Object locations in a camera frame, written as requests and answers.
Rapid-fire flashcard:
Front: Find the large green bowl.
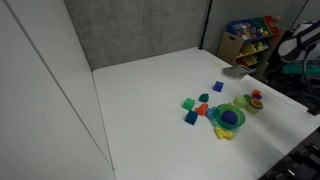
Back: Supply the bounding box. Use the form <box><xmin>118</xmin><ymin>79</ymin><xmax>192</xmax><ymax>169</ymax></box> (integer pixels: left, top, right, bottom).
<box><xmin>214</xmin><ymin>103</ymin><xmax>247</xmax><ymax>131</ymax></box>

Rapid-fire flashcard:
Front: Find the bright blue cube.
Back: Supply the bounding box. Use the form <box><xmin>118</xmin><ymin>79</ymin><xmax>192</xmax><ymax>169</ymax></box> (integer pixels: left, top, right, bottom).
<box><xmin>213</xmin><ymin>80</ymin><xmax>225</xmax><ymax>93</ymax></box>

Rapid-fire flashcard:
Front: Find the black stand pole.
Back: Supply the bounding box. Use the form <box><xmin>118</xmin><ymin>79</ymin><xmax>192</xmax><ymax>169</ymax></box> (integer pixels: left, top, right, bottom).
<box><xmin>198</xmin><ymin>0</ymin><xmax>214</xmax><ymax>51</ymax></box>

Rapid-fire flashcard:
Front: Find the green storage bin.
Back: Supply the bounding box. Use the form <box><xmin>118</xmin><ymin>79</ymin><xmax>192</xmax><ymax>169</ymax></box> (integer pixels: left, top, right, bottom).
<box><xmin>251</xmin><ymin>17</ymin><xmax>270</xmax><ymax>34</ymax></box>

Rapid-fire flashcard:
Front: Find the dark blue bumpy ball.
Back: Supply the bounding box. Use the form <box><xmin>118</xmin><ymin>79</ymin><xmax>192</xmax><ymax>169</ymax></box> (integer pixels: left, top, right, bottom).
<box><xmin>220</xmin><ymin>110</ymin><xmax>239</xmax><ymax>126</ymax></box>

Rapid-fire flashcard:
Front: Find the yellow storage bin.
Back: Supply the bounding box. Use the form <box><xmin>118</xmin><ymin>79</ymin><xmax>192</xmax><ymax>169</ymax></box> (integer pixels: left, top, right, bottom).
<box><xmin>238</xmin><ymin>42</ymin><xmax>259</xmax><ymax>58</ymax></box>
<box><xmin>254</xmin><ymin>39</ymin><xmax>271</xmax><ymax>53</ymax></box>

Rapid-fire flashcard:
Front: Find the rainbow nested cups stack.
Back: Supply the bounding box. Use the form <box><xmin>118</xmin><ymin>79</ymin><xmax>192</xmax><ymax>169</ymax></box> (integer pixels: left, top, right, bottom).
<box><xmin>249</xmin><ymin>98</ymin><xmax>264</xmax><ymax>110</ymax></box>

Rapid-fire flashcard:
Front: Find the wooden toy shelf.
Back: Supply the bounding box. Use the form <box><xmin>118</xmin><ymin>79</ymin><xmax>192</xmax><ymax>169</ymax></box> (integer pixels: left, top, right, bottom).
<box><xmin>216</xmin><ymin>14</ymin><xmax>287</xmax><ymax>73</ymax></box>

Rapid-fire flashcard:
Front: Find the light blue toy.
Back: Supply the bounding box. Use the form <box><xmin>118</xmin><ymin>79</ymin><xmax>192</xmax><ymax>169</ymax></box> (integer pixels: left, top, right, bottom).
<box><xmin>205</xmin><ymin>107</ymin><xmax>218</xmax><ymax>121</ymax></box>

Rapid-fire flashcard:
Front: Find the orange animal toy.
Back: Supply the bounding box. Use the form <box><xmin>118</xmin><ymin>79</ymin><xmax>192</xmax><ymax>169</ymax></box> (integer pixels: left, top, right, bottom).
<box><xmin>194</xmin><ymin>103</ymin><xmax>209</xmax><ymax>117</ymax></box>

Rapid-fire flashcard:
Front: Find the dark blue cube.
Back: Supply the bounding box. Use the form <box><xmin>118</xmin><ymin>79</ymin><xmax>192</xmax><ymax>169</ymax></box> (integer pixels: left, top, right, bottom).
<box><xmin>185</xmin><ymin>110</ymin><xmax>199</xmax><ymax>126</ymax></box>

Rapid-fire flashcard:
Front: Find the grey metal mounting plate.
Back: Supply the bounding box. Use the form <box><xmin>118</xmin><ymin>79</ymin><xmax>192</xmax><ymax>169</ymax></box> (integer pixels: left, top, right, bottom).
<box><xmin>222</xmin><ymin>64</ymin><xmax>256</xmax><ymax>81</ymax></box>

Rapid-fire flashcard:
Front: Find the teal green object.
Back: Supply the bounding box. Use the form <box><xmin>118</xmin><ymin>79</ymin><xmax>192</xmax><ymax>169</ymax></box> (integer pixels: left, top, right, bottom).
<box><xmin>282</xmin><ymin>63</ymin><xmax>320</xmax><ymax>76</ymax></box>

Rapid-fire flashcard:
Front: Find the blue storage bin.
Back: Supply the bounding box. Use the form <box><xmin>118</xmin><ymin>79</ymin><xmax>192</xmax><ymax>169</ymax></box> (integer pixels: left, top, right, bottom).
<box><xmin>226</xmin><ymin>20</ymin><xmax>259</xmax><ymax>42</ymax></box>

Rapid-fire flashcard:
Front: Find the yellow animal toy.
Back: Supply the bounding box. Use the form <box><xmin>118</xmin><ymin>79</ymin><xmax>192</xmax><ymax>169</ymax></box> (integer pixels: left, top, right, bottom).
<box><xmin>213</xmin><ymin>126</ymin><xmax>235</xmax><ymax>141</ymax></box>

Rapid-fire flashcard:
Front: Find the dark teal toy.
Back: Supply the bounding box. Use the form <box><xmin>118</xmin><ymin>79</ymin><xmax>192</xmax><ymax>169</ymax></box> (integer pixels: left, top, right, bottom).
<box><xmin>198</xmin><ymin>93</ymin><xmax>210</xmax><ymax>103</ymax></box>

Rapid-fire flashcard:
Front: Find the yellow cup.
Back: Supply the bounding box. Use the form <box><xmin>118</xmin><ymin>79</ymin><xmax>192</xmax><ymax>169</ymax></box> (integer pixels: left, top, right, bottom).
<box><xmin>245</xmin><ymin>99</ymin><xmax>264</xmax><ymax>115</ymax></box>

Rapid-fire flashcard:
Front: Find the green cube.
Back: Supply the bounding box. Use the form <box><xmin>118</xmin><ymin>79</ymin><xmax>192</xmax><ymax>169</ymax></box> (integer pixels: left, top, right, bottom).
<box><xmin>182</xmin><ymin>97</ymin><xmax>196</xmax><ymax>111</ymax></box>

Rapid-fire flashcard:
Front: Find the red storage bin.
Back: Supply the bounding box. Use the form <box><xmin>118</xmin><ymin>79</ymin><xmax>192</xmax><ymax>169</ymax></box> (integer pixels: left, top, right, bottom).
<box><xmin>262</xmin><ymin>15</ymin><xmax>282</xmax><ymax>36</ymax></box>

